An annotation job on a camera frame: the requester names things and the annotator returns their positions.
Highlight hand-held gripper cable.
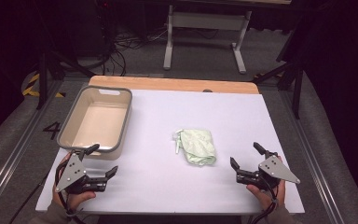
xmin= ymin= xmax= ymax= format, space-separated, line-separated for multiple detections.
xmin=55 ymin=153 xmax=87 ymax=224
xmin=249 ymin=178 xmax=280 ymax=224

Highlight light green cloth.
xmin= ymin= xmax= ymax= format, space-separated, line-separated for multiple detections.
xmin=172 ymin=128 xmax=217 ymax=167

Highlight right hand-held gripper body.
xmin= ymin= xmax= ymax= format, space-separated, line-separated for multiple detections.
xmin=236 ymin=150 xmax=301 ymax=191

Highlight aluminium floor rail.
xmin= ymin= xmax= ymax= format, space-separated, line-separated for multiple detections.
xmin=0 ymin=79 xmax=63 ymax=217
xmin=279 ymin=90 xmax=346 ymax=224

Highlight person's right hand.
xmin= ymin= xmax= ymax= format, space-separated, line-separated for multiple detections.
xmin=245 ymin=155 xmax=287 ymax=211

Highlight person's left hand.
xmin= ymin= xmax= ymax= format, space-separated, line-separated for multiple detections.
xmin=52 ymin=153 xmax=97 ymax=213

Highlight white table mat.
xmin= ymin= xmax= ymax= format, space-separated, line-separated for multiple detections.
xmin=35 ymin=89 xmax=306 ymax=216

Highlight beige bin with grey rim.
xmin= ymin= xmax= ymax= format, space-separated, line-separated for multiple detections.
xmin=56 ymin=85 xmax=133 ymax=161

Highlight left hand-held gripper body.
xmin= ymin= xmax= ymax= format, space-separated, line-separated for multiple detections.
xmin=54 ymin=149 xmax=109 ymax=195

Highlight right hand-held gripper cable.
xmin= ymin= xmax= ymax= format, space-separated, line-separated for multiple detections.
xmin=249 ymin=178 xmax=280 ymax=224

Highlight black tripod stand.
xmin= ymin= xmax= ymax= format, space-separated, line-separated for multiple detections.
xmin=35 ymin=48 xmax=96 ymax=110
xmin=252 ymin=18 xmax=306 ymax=120

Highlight wooden table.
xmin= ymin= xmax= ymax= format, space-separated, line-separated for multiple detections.
xmin=88 ymin=75 xmax=260 ymax=95

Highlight thin black rod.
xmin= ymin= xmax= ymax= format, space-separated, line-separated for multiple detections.
xmin=8 ymin=181 xmax=49 ymax=224

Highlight white metal desk frame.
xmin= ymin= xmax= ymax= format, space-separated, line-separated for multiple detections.
xmin=162 ymin=4 xmax=253 ymax=75

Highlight left hand-held gripper cable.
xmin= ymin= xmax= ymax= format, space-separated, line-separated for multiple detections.
xmin=55 ymin=153 xmax=87 ymax=224

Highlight bundle of black floor cables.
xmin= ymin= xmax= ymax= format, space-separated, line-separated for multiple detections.
xmin=97 ymin=26 xmax=171 ymax=77

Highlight yellow black hazard tape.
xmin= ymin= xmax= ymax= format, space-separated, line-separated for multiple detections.
xmin=21 ymin=73 xmax=67 ymax=99

